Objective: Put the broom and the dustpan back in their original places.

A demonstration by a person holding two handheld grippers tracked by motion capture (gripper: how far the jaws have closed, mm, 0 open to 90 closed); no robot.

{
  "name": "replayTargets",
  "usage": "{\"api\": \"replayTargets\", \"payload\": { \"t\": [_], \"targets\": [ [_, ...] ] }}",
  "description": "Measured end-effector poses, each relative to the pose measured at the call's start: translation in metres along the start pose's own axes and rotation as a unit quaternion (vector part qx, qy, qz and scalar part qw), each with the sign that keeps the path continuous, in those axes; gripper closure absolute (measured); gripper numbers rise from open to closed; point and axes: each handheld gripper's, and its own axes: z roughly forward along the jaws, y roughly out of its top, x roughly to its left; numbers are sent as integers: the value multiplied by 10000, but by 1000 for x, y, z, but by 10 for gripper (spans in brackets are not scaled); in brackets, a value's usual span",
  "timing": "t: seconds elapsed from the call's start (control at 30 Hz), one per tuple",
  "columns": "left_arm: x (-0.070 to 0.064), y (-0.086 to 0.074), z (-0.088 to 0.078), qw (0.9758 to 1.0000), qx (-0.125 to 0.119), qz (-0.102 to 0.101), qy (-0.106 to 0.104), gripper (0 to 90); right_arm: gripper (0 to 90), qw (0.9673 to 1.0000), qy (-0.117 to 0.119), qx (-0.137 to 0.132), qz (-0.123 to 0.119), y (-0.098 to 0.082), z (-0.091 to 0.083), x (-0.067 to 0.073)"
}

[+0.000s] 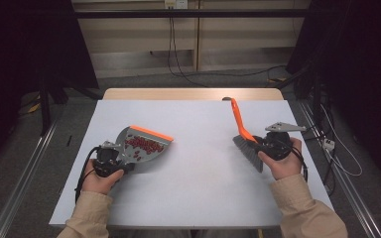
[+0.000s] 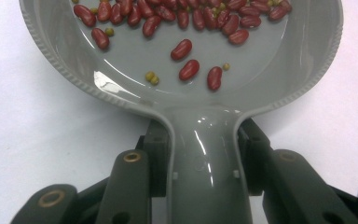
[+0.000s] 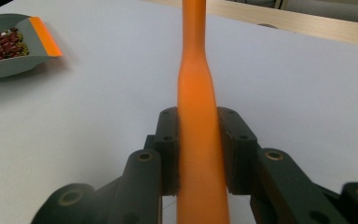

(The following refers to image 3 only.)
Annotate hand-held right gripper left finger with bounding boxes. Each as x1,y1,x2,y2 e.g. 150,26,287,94
144,106,181,197

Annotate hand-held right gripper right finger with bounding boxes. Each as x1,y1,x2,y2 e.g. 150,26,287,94
217,106,259,196

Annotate orange brush with grey bristles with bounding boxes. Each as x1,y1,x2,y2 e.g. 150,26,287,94
176,0,231,224

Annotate grey dustpan with orange edge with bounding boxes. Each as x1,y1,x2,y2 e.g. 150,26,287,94
0,13,63,82

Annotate red beans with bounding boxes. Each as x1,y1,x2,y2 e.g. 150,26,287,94
0,27,31,63

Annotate white table cover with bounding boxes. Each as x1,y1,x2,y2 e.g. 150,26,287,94
0,0,358,224

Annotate wooden table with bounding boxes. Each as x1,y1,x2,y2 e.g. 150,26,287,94
148,0,358,49

